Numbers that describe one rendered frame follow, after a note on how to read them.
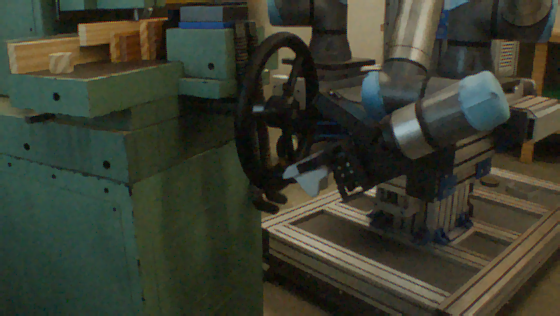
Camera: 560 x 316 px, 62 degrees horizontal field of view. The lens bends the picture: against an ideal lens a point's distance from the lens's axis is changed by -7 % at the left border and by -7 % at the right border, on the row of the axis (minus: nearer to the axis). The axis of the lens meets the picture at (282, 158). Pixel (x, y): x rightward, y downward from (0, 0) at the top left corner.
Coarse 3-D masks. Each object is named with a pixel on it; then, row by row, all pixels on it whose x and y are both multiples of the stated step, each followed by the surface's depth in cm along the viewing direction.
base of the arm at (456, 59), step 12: (456, 48) 125; (468, 48) 123; (480, 48) 122; (444, 60) 130; (456, 60) 124; (468, 60) 123; (480, 60) 123; (492, 60) 125; (444, 72) 127; (456, 72) 124; (468, 72) 123; (480, 72) 122; (492, 72) 124
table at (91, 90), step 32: (96, 64) 89; (128, 64) 88; (160, 64) 87; (32, 96) 79; (64, 96) 75; (96, 96) 74; (128, 96) 80; (160, 96) 87; (192, 96) 90; (224, 96) 88
